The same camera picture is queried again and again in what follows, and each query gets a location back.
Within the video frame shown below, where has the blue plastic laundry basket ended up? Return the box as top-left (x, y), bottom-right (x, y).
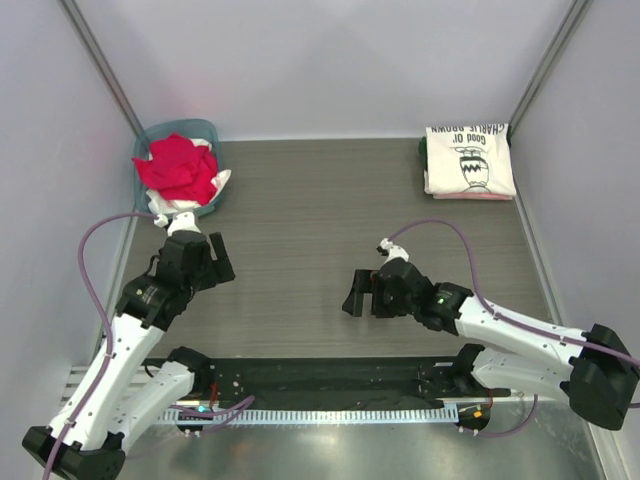
top-left (133, 118), bottom-right (225, 213)

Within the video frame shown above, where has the white and green t-shirt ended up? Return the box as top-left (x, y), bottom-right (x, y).
top-left (418, 123), bottom-right (516, 198)

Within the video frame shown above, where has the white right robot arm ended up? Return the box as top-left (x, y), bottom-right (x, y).
top-left (341, 258), bottom-right (639, 431)

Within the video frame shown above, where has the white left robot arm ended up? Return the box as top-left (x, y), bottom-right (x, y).
top-left (22, 230), bottom-right (235, 479)

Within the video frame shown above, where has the red t-shirt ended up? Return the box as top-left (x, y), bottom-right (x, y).
top-left (132, 133), bottom-right (220, 206)

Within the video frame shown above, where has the folded pink t-shirt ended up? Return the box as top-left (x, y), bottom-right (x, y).
top-left (433, 192), bottom-right (513, 201)

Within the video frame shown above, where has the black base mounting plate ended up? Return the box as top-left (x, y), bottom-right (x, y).
top-left (188, 357), bottom-right (510, 410)

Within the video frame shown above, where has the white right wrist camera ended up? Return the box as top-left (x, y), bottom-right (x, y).
top-left (376, 238), bottom-right (409, 264)

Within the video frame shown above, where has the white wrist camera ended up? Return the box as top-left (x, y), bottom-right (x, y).
top-left (376, 238), bottom-right (409, 264)
top-left (153, 211), bottom-right (204, 241)

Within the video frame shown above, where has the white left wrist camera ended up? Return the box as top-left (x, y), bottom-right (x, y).
top-left (153, 211), bottom-right (204, 241)

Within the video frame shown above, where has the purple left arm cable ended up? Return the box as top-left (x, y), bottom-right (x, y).
top-left (42, 212), bottom-right (256, 480)

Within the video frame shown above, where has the slotted grey cable duct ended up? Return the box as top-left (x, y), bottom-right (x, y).
top-left (155, 404), bottom-right (459, 428)

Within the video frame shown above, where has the left aluminium corner post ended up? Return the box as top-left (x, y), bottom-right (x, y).
top-left (58, 0), bottom-right (144, 136)

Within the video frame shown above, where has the aluminium corner post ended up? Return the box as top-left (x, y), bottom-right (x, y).
top-left (509, 0), bottom-right (593, 134)
top-left (58, 0), bottom-right (144, 136)

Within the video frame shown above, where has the right aluminium corner post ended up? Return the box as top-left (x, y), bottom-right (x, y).
top-left (509, 0), bottom-right (593, 134)

